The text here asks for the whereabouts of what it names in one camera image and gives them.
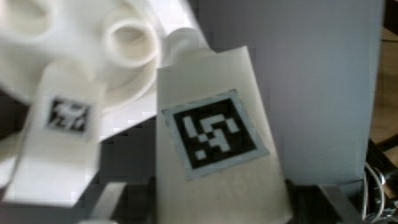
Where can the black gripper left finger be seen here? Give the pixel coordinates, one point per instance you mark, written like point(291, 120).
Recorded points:
point(124, 206)

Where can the white right fence rail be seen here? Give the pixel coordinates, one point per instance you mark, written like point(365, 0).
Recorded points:
point(314, 39)

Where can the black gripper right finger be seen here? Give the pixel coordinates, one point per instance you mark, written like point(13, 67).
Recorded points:
point(321, 205)

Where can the white stool leg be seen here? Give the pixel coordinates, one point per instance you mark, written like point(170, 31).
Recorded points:
point(220, 178)
point(58, 162)

